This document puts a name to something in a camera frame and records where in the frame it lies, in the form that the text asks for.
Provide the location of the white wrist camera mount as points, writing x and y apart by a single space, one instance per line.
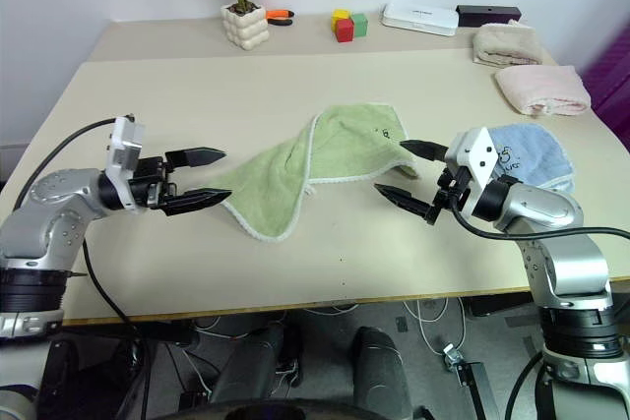
125 144
480 154

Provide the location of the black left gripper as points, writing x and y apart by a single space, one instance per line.
150 181

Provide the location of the red cube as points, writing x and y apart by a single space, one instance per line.
344 30

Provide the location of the pink towel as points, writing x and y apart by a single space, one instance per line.
541 88

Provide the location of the dark rounded shape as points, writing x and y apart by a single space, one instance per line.
379 371
256 366

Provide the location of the yellow cube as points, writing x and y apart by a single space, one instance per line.
340 15

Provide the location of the metal clamp bracket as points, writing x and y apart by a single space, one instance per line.
467 376

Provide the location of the blue towel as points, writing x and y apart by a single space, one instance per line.
536 154

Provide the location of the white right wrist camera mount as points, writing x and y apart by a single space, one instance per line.
480 154

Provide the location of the white flat box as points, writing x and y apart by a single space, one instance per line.
418 17

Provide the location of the green cube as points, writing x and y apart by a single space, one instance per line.
360 25

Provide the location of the beige towel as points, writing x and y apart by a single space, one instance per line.
507 43

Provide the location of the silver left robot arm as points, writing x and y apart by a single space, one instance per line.
49 233

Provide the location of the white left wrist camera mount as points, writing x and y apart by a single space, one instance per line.
125 144

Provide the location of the white bubbly plant pot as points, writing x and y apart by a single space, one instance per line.
244 29

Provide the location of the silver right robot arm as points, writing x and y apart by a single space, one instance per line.
546 203

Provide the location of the orange black pliers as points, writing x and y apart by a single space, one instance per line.
278 14

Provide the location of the purple object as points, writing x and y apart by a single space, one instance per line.
610 85

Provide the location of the green towel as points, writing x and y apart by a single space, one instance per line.
275 179

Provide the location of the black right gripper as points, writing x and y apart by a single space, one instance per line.
453 189

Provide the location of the dark long box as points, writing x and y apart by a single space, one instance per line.
487 14

